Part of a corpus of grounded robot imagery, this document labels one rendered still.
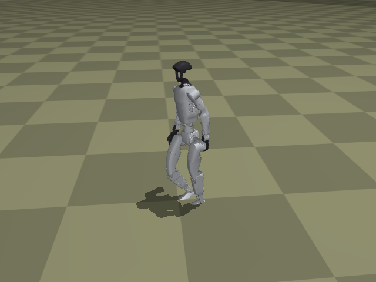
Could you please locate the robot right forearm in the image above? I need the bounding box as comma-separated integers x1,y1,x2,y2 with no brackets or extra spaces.
174,110,182,130

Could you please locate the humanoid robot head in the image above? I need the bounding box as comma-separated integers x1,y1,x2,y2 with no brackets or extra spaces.
173,61,192,88

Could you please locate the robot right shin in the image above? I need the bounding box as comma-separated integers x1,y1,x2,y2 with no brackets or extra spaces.
168,175,193,193

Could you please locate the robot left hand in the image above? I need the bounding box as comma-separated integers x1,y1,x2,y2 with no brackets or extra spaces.
202,136,209,152

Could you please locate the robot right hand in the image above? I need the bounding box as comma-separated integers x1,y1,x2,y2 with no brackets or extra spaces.
167,125,179,145

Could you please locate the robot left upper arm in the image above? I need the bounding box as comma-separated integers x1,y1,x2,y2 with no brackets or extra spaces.
186,88,209,117

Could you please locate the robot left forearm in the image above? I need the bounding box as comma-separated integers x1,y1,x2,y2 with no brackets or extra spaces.
200,113,210,141

